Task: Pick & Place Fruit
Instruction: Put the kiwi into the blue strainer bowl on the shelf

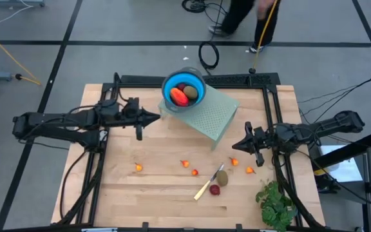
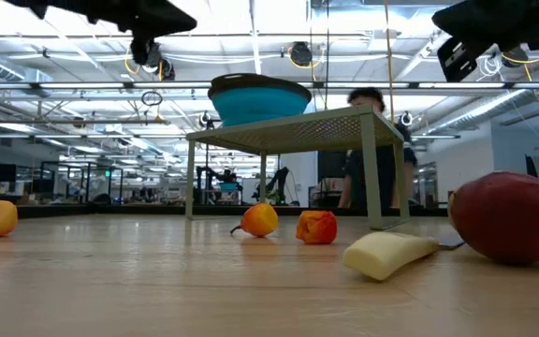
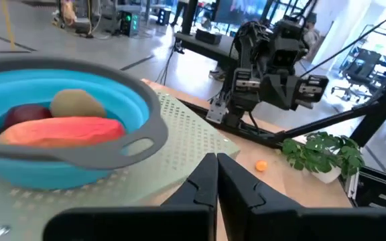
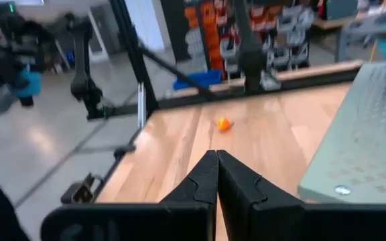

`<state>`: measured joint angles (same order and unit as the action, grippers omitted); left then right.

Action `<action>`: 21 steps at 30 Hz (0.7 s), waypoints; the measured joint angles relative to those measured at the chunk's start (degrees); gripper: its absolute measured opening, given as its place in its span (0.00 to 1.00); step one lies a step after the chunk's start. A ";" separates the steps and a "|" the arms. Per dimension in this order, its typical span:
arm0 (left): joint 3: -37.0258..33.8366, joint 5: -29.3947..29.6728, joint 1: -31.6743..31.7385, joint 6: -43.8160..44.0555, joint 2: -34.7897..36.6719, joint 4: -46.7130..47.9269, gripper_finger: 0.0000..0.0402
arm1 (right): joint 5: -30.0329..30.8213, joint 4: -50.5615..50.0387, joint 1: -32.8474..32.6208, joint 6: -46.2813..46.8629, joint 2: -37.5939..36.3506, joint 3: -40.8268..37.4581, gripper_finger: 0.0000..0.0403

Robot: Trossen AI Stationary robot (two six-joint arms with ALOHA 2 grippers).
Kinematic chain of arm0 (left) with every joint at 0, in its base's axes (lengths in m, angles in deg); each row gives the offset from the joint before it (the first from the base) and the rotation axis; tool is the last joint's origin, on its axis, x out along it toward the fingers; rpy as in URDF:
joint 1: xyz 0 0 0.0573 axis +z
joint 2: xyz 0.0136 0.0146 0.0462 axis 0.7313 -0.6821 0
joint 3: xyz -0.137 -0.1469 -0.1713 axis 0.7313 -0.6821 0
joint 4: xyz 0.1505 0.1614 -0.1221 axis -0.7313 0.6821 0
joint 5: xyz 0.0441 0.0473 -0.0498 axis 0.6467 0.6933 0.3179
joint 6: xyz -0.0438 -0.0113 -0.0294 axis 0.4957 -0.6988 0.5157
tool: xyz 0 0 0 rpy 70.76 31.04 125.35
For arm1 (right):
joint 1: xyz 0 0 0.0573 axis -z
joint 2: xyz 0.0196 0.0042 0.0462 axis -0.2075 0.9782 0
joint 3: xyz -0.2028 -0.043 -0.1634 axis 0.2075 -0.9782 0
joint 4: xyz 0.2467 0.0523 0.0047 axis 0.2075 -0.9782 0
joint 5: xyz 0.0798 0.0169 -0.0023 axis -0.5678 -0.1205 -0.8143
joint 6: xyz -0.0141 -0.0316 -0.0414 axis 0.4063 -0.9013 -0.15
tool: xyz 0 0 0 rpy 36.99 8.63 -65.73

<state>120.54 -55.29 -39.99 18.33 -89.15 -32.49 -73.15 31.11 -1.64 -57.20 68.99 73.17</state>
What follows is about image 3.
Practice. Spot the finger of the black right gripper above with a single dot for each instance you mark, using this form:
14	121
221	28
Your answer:
290	92
275	90

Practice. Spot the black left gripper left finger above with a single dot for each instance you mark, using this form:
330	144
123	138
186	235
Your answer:
186	221

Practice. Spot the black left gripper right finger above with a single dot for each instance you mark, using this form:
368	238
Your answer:
263	221

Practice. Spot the blue collapsible colander grey rim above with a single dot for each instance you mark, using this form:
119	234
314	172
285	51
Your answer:
62	174

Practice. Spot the red-orange toy mango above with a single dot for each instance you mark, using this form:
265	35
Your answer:
65	132

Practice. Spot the brown-green toy kiwi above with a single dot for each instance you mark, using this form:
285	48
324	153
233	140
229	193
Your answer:
75	103

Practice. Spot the dark red toy plum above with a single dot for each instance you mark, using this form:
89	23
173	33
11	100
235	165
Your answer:
25	114

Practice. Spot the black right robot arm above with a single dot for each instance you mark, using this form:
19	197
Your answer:
250	43

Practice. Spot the black bench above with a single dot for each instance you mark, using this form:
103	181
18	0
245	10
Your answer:
206	50

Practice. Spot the small orange toy pear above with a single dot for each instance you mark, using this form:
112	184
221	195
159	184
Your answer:
261	166

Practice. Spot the person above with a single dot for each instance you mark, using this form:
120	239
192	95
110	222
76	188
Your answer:
312	37
179	10

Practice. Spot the black box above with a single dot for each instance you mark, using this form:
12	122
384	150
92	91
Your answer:
209	36

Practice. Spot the artificial green potted plant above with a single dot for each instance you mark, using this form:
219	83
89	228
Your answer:
313	157

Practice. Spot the large dark display screen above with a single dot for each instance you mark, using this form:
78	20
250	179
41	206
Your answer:
240	10

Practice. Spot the black office chair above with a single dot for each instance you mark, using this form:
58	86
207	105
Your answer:
364	63

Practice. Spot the pale green perforated metal shelf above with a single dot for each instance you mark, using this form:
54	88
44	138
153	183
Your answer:
186	140

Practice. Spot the computer tower with green light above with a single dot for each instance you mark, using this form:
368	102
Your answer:
129	25

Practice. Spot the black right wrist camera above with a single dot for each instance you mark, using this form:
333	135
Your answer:
285	57

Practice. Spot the silver aluminium bracket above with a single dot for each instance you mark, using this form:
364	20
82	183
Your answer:
216	112

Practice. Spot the black aluminium table frame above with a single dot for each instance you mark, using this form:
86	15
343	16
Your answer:
380	107

